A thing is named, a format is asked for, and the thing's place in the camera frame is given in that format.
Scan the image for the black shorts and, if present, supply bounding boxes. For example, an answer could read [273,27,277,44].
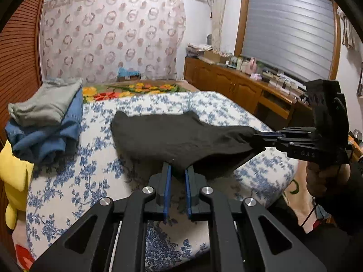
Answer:
[111,111,263,180]

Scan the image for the person right hand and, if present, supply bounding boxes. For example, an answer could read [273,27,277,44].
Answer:
[306,162,351,198]

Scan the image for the long wooden cabinet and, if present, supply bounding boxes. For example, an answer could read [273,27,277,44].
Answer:
[184,57,314,130]

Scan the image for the pink bottle on cabinet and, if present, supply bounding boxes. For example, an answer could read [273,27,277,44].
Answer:
[245,58,257,75]

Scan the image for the cardboard box on cabinet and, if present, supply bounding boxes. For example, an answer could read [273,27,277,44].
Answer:
[204,50,231,64]

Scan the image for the blue floral bed sheet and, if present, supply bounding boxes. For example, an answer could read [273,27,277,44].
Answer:
[25,91,299,272]

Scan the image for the grey window blind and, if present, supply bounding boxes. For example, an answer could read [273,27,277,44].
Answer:
[241,0,335,82]

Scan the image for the stack of papers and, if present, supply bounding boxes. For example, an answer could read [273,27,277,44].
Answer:
[185,43,213,58]

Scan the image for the colourful floral blanket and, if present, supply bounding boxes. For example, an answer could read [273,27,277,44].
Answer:
[82,80,198,104]

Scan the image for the folded blue jeans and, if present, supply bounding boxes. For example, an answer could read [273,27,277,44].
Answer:
[5,89,83,165]

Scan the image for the folded grey pants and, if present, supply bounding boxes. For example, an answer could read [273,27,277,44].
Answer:
[8,78,83,127]

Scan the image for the yellow plush toy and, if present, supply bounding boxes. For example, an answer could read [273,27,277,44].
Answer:
[0,141,34,230]

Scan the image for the beige side curtain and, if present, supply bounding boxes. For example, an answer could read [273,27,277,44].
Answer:
[211,0,226,50]

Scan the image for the pink circle pattern curtain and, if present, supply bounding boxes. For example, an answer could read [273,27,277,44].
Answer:
[40,0,186,84]

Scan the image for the brown louvered wardrobe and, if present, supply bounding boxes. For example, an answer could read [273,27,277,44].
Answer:
[1,0,45,146]

